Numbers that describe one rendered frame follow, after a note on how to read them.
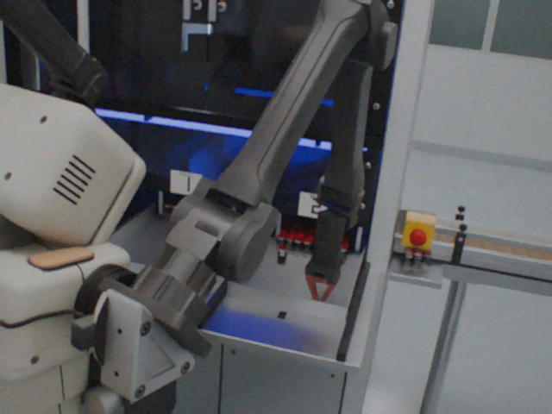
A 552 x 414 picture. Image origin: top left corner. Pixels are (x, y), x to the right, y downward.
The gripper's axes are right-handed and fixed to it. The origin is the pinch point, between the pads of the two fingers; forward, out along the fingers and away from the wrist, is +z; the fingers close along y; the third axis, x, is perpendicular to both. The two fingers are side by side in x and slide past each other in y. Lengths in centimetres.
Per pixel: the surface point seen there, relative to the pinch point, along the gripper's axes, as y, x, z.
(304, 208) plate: 23.1, 9.9, -14.0
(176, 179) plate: 22, 44, -16
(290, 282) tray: 10.5, 8.7, 0.7
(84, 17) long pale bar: 10, 65, -53
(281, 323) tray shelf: -5.9, 6.2, 3.3
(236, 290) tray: -1.1, 17.7, 0.4
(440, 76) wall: 482, -22, -55
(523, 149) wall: 492, -115, 4
